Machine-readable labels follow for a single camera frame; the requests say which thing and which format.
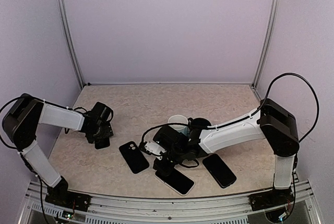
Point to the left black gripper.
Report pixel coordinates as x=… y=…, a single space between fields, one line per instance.
x=108 y=131

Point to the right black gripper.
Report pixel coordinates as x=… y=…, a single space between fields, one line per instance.
x=166 y=169

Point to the pink phone case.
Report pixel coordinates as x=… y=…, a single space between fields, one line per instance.
x=173 y=187

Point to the black phone case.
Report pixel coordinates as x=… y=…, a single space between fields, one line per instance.
x=134 y=157
x=219 y=170

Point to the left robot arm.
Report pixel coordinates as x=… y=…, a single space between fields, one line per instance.
x=26 y=114

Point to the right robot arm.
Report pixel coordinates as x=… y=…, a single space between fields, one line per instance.
x=270 y=121

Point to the light blue mug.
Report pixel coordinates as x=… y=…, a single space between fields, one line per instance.
x=183 y=128

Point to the dark green mug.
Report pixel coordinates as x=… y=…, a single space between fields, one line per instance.
x=198 y=123

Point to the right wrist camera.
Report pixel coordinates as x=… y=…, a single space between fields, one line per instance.
x=161 y=142

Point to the front aluminium rail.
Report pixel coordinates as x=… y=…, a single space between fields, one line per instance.
x=235 y=208

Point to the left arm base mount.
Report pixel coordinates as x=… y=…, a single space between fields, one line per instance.
x=73 y=200

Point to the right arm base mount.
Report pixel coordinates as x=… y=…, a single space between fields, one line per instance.
x=269 y=199

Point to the left aluminium frame post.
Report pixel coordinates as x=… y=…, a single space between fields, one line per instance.
x=70 y=44

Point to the aluminium frame post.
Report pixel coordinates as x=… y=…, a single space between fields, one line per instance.
x=266 y=44
x=70 y=44

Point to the right aluminium frame post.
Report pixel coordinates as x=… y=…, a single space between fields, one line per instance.
x=266 y=44

